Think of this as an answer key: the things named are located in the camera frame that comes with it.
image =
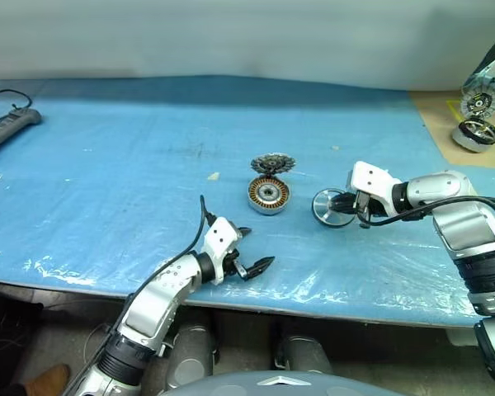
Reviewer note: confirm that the dark grey rounded cylinder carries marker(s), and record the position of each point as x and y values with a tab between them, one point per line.
303	352
191	350

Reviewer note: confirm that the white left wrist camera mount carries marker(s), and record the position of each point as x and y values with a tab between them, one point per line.
219	243

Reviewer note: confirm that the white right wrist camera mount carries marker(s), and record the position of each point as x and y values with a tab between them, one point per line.
373	179

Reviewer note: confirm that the assembled silver motor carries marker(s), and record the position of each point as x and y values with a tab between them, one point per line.
476	136

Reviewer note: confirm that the grey robot torso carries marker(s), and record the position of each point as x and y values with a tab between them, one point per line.
280	385

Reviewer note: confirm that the silver round rotor housing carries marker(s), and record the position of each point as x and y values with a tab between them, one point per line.
323	206

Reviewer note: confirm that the blue table mat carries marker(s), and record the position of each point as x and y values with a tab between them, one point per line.
107	185

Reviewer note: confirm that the small pale tape scrap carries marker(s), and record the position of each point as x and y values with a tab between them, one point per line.
213	176

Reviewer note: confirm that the motor stator with copper windings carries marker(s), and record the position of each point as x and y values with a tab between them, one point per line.
269	196

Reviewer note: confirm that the brown shoe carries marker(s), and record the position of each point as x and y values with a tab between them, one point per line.
49	381

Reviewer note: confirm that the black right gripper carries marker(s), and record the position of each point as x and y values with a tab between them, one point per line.
356	204

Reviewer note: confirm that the brown cardboard sheet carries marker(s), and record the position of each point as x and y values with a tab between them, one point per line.
437	136

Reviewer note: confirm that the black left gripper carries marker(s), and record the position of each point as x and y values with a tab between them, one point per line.
234	264

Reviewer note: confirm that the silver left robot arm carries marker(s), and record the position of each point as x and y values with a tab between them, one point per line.
152	305

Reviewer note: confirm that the dark grey power strip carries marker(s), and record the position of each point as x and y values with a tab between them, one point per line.
8	128

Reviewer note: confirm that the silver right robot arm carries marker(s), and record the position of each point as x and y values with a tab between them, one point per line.
466	231

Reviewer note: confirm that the grey angled stand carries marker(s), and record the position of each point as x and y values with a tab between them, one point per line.
493	53

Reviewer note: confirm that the finned metal motor disc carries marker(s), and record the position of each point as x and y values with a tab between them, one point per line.
480	102
272	163

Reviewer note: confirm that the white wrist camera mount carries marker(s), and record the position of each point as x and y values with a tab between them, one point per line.
373	179
219	243

